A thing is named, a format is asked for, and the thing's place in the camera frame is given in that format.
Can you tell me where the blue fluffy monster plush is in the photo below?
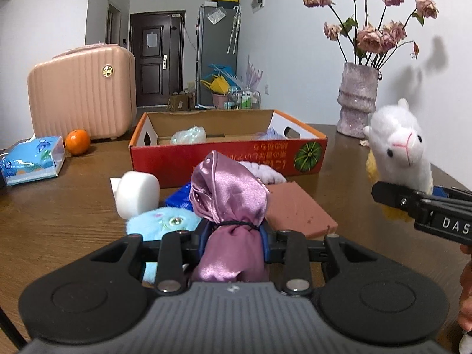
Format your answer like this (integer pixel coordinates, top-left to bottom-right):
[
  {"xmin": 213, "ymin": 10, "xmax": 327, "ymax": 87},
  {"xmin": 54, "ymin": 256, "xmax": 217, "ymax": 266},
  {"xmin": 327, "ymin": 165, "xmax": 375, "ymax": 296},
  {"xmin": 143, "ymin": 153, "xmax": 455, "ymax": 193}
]
[{"xmin": 125, "ymin": 205, "xmax": 204, "ymax": 285}]

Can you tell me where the pink sponge block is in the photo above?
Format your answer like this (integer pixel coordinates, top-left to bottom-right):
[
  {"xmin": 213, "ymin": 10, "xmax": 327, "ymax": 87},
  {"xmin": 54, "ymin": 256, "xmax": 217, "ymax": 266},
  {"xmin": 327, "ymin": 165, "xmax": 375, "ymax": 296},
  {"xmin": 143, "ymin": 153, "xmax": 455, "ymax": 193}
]
[{"xmin": 265, "ymin": 182, "xmax": 337, "ymax": 239}]

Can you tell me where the small blue tissue packet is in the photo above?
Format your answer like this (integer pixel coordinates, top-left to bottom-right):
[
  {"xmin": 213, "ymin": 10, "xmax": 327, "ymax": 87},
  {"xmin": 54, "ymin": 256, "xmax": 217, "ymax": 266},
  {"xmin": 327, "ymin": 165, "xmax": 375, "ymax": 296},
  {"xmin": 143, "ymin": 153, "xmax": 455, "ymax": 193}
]
[{"xmin": 164, "ymin": 182, "xmax": 193, "ymax": 212}]

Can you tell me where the purple satin pouch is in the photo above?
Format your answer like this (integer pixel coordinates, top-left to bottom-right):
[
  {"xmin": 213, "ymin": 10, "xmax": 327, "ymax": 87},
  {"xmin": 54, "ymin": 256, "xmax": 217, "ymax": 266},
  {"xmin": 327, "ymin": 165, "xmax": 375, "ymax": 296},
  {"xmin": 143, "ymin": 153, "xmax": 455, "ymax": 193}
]
[{"xmin": 190, "ymin": 151, "xmax": 270, "ymax": 282}]

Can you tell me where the white alpaca plush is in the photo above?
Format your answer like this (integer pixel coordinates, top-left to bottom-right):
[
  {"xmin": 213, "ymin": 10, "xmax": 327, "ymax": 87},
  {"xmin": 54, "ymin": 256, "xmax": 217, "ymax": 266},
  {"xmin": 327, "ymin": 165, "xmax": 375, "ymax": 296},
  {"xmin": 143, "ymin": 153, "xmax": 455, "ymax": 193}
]
[{"xmin": 363, "ymin": 98, "xmax": 434, "ymax": 194}]

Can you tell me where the lavender fluffy plush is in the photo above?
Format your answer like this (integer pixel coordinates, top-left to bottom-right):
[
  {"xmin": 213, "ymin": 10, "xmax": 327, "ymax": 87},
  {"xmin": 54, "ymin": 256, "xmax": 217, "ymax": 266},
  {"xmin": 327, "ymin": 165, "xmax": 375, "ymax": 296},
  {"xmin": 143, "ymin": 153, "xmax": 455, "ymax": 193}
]
[{"xmin": 246, "ymin": 162, "xmax": 286, "ymax": 185}]

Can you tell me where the person's hand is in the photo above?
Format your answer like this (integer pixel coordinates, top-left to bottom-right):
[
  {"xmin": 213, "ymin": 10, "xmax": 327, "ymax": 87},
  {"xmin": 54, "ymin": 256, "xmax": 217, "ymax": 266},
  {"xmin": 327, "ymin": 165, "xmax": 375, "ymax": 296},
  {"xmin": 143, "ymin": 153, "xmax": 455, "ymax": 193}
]
[{"xmin": 458, "ymin": 260, "xmax": 472, "ymax": 332}]

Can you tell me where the orange cardboard box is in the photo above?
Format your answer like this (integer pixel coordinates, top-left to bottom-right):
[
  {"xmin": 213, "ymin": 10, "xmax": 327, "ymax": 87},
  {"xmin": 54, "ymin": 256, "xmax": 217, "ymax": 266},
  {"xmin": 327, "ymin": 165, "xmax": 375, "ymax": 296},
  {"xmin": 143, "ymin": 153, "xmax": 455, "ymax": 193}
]
[{"xmin": 129, "ymin": 109, "xmax": 328, "ymax": 188}]

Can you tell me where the crumpled clear plastic bag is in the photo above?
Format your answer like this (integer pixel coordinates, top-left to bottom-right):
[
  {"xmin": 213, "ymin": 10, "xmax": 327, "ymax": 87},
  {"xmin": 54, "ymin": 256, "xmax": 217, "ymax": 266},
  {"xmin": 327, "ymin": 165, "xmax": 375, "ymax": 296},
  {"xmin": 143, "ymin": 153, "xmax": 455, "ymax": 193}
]
[{"xmin": 171, "ymin": 126, "xmax": 207, "ymax": 145}]

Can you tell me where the purple textured vase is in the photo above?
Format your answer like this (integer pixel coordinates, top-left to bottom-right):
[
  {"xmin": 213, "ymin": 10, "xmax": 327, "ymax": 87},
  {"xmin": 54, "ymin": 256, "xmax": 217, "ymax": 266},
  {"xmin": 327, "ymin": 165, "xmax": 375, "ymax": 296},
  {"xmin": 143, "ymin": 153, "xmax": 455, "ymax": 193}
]
[{"xmin": 337, "ymin": 62, "xmax": 378, "ymax": 139}]

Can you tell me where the orange fruit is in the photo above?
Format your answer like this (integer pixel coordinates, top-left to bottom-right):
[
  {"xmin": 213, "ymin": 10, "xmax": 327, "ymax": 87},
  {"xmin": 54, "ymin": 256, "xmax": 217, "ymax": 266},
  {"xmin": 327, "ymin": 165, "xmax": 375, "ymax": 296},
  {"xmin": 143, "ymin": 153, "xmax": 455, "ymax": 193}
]
[{"xmin": 65, "ymin": 129, "xmax": 90, "ymax": 156}]

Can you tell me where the brown cardboard box on floor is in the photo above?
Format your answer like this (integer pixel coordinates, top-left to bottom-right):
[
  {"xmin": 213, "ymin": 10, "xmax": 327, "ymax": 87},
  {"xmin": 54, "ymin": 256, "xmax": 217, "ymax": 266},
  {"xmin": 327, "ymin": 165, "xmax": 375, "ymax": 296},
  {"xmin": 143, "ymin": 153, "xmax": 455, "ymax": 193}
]
[{"xmin": 167, "ymin": 93, "xmax": 195, "ymax": 112}]

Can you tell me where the blue tissue pack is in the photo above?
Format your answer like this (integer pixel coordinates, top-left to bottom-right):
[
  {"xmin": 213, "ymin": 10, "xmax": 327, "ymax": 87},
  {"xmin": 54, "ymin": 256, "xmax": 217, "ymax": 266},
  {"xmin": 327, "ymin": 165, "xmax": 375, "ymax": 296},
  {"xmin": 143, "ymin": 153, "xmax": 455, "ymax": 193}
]
[{"xmin": 1, "ymin": 136, "xmax": 65, "ymax": 186}]

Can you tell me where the dried pink rose bouquet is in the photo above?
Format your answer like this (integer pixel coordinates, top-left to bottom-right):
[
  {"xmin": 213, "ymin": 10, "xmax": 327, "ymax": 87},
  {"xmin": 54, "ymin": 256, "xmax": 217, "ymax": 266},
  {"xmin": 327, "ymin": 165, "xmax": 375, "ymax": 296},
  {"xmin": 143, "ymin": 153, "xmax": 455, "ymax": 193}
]
[{"xmin": 302, "ymin": 0, "xmax": 439, "ymax": 71}]

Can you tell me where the yellow bag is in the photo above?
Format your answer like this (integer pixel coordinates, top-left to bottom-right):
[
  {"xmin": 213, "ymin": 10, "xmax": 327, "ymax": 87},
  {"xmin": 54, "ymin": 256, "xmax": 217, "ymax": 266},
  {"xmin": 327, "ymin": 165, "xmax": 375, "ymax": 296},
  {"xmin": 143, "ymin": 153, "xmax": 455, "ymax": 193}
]
[{"xmin": 200, "ymin": 75, "xmax": 230, "ymax": 95}]

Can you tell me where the pink ribbed suitcase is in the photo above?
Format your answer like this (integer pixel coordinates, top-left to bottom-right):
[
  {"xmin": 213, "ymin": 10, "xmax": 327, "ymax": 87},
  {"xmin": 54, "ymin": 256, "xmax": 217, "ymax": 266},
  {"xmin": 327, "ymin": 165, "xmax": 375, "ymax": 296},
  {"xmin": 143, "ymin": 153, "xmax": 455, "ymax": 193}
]
[{"xmin": 27, "ymin": 43, "xmax": 137, "ymax": 139}]

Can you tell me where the dark brown entry door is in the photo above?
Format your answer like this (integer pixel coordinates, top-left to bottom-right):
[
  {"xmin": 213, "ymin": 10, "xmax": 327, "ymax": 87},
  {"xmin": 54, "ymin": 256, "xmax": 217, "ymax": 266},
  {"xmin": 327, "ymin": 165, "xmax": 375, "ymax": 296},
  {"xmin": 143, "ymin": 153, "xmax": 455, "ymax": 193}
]
[{"xmin": 130, "ymin": 10, "xmax": 185, "ymax": 107}]

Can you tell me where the grey refrigerator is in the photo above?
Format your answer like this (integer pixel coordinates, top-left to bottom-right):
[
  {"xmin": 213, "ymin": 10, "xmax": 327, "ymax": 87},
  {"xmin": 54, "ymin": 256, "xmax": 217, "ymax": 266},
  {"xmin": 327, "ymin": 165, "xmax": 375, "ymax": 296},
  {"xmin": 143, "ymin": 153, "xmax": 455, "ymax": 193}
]
[{"xmin": 195, "ymin": 2, "xmax": 237, "ymax": 106}]

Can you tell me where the wire rack with bottles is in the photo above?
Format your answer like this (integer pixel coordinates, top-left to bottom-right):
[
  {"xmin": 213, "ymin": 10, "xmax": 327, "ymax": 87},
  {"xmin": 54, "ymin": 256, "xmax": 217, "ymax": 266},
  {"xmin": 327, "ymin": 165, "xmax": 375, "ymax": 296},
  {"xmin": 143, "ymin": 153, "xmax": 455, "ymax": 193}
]
[{"xmin": 226, "ymin": 90, "xmax": 261, "ymax": 109}]

